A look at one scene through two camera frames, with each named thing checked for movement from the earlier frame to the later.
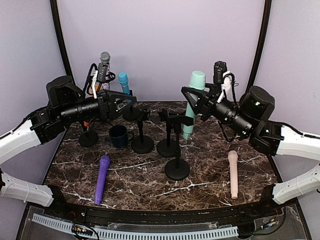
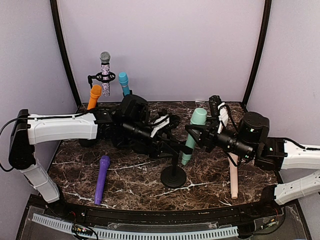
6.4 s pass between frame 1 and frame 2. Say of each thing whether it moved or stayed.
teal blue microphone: stayed
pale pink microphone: stayed
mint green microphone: moved
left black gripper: moved
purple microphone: stayed
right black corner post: stayed
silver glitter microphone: stayed
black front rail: stayed
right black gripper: moved
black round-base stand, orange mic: stayed
